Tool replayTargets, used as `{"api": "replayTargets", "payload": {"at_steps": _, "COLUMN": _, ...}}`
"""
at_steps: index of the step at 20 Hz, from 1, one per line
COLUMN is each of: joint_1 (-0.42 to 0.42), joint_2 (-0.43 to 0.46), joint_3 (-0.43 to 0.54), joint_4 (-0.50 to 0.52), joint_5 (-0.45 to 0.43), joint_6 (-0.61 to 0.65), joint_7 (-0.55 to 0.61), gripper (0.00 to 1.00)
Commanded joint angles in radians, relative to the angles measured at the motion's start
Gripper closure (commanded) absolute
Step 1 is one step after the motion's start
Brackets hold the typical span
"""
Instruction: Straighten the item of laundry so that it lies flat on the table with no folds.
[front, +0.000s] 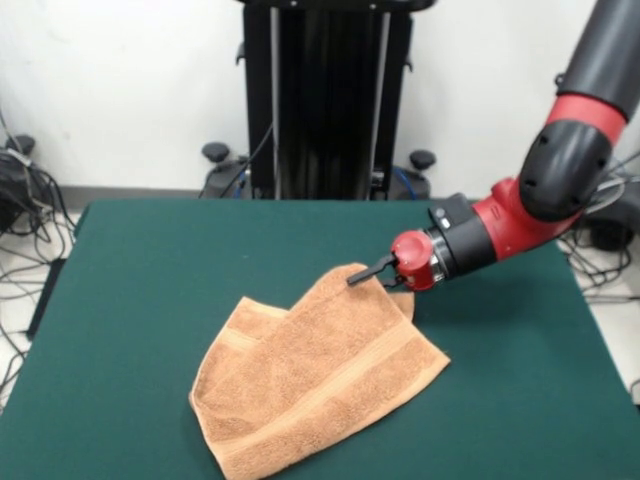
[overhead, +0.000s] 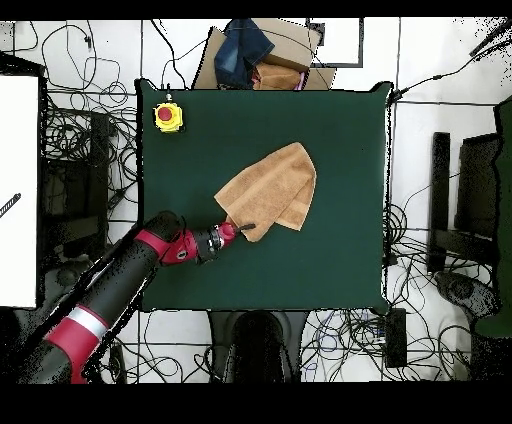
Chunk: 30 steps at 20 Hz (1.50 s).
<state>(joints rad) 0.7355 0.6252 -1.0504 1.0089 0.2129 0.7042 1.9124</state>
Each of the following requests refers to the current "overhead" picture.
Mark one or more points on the tan terry towel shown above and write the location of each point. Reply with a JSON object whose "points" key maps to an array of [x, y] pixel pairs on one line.
{"points": [[272, 188]]}

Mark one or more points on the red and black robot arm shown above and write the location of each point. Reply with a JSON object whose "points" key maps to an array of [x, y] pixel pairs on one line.
{"points": [[116, 280]]}

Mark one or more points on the dark green table cloth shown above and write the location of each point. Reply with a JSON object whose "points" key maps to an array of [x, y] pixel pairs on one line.
{"points": [[280, 272]]}

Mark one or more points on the yellow emergency stop button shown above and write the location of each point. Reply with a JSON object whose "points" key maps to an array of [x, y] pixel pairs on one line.
{"points": [[168, 116]]}

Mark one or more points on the orange-brown folded cloth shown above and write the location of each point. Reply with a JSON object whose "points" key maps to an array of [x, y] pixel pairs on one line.
{"points": [[278, 76]]}

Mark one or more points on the black equipment rack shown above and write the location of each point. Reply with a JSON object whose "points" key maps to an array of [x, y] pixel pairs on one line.
{"points": [[76, 192]]}

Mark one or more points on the dark grey stand base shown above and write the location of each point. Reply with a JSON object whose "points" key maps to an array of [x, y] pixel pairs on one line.
{"points": [[464, 290], [64, 276]]}

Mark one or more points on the blue denim jeans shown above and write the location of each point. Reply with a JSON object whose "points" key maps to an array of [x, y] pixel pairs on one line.
{"points": [[240, 52]]}

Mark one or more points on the black power box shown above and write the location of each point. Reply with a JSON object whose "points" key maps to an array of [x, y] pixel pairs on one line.
{"points": [[396, 340]]}

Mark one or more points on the brown cardboard box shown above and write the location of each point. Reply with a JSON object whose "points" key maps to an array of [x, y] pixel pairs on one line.
{"points": [[292, 44]]}

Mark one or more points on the black floor bar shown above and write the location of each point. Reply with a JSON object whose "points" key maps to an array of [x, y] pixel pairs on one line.
{"points": [[439, 200]]}

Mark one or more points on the white board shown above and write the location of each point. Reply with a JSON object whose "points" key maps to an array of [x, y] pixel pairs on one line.
{"points": [[18, 192]]}

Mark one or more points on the black striped rod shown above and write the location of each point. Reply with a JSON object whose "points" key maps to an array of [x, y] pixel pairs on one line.
{"points": [[10, 204]]}

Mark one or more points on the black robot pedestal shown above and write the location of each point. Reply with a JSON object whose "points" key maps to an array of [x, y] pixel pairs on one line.
{"points": [[256, 344]]}

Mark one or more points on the black square frame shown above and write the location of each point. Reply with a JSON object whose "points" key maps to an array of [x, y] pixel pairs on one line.
{"points": [[361, 44]]}

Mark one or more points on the black stand frame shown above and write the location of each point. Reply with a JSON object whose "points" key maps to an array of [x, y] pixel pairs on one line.
{"points": [[478, 188]]}

